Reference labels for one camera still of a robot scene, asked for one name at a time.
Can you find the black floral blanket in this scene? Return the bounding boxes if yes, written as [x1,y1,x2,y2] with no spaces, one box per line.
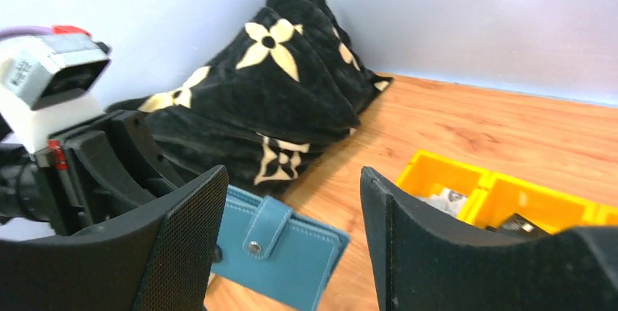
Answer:
[109,0,392,197]

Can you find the left yellow bin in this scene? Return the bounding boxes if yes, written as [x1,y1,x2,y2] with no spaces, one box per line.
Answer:
[396,149,491,224]

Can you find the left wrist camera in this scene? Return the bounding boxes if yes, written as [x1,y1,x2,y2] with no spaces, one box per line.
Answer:
[0,25,113,155]

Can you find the yellow bin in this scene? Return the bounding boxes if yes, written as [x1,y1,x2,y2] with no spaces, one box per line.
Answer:
[594,204,618,226]
[396,149,491,224]
[463,173,599,234]

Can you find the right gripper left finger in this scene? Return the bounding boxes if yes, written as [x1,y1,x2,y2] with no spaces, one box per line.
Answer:
[1,165,228,310]

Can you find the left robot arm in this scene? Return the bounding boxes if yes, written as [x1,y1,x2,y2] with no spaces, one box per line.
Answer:
[1,110,186,235]

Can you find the right yellow bin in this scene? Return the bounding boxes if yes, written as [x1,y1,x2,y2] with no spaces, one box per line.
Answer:
[594,204,618,226]

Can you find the black card in middle bin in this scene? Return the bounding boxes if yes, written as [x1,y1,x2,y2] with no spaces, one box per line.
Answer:
[485,213,551,240]

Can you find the middle yellow bin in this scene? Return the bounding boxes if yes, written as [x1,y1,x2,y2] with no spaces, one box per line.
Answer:
[463,173,599,234]

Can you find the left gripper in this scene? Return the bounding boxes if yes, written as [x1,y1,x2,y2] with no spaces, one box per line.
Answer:
[0,109,189,237]

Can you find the white cards in left bin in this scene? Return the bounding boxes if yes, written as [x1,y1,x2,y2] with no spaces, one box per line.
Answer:
[418,188,468,217]

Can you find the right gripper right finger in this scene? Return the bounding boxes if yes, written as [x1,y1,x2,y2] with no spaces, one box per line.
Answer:
[360,166,617,310]

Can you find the blue leather card holder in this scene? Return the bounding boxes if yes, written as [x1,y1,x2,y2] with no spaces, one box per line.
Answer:
[211,186,351,310]

